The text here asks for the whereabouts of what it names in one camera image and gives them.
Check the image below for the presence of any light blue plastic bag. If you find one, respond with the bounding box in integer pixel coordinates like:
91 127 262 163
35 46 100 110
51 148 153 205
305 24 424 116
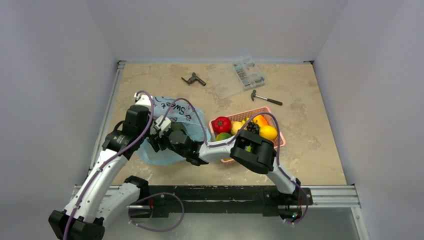
137 96 211 166

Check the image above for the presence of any dark green round fruit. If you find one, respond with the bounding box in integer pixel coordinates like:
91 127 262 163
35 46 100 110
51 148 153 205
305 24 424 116
215 132 232 142

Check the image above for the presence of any red apple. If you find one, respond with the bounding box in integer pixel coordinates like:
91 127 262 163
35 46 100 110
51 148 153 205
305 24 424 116
212 116 232 134

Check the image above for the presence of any yellow lemon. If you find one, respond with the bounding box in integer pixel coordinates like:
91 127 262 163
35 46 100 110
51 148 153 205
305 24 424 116
259 125 278 141

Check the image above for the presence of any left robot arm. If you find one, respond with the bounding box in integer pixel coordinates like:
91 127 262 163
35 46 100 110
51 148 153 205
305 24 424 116
48 105 153 240

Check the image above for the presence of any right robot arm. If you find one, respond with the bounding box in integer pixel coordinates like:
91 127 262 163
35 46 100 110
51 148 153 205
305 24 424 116
147 130 301 204

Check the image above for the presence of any green avocado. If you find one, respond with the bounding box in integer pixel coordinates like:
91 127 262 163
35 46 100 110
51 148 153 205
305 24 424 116
170 122 188 134

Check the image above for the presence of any black metal pipe fitting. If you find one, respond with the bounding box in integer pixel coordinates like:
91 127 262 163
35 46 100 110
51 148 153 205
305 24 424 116
181 72 206 86

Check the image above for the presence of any black grape bunch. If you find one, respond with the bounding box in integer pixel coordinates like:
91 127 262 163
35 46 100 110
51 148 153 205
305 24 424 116
246 121 260 134

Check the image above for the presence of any orange yellow mango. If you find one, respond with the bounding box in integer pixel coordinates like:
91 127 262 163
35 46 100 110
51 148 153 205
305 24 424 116
251 114 269 128

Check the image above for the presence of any small black hammer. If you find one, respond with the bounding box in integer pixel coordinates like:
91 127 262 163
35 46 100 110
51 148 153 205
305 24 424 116
250 89 283 106

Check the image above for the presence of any clear plastic screw box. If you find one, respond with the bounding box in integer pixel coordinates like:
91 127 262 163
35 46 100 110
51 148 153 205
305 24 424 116
208 56 266 99

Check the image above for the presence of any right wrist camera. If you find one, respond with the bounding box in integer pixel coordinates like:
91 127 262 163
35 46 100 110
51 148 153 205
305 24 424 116
150 115 172 138

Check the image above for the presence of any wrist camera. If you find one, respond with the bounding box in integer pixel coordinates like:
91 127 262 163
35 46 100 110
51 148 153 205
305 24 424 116
134 93 153 109
150 115 172 138

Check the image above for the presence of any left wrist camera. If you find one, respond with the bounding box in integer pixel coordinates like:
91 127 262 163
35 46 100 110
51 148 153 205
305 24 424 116
134 93 153 109

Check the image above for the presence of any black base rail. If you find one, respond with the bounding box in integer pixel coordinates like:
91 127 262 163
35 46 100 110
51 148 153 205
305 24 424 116
129 185 313 222

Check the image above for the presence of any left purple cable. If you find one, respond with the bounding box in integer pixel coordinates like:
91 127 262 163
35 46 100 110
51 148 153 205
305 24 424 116
62 90 156 240

